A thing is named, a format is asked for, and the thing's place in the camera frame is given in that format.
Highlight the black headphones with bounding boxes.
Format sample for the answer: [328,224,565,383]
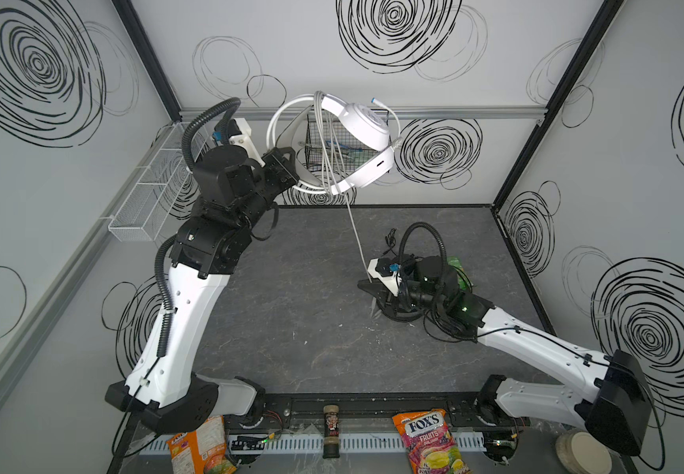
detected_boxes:
[377,300,426,323]

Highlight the grey headphone cable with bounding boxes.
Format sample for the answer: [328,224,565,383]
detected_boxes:
[308,90,379,282]

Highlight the white headphones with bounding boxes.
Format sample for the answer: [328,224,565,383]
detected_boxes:
[266,91,403,197]

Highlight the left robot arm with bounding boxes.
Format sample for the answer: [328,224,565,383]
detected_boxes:
[105,98,299,461]

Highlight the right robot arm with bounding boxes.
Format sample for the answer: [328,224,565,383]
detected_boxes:
[357,222,657,457]

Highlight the green snack packet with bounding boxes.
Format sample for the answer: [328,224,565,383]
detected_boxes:
[448,257,474,292]

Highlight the Fox's fruits candy bag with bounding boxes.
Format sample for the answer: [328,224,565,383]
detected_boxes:
[393,409,472,474]

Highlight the small dark spice bottle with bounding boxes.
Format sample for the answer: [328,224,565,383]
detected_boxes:
[322,405,340,459]

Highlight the orange snack bag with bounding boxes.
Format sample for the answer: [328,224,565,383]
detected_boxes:
[166,416,237,474]

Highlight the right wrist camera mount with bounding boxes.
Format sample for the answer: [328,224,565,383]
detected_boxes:
[367,257,402,296]

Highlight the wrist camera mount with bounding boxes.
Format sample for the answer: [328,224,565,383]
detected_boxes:
[367,257,402,296]
[213,118,264,166]

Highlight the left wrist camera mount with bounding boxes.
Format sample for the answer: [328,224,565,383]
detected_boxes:
[213,118,264,166]

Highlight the black wire basket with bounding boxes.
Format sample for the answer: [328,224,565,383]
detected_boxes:
[303,105,395,176]

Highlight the items in wire basket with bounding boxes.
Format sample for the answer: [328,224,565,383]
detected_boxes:
[324,140,379,173]

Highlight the white slotted cable duct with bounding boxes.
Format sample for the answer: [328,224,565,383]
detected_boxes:
[139,431,488,456]

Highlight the clear acrylic wall shelf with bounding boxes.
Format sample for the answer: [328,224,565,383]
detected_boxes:
[108,122,199,242]

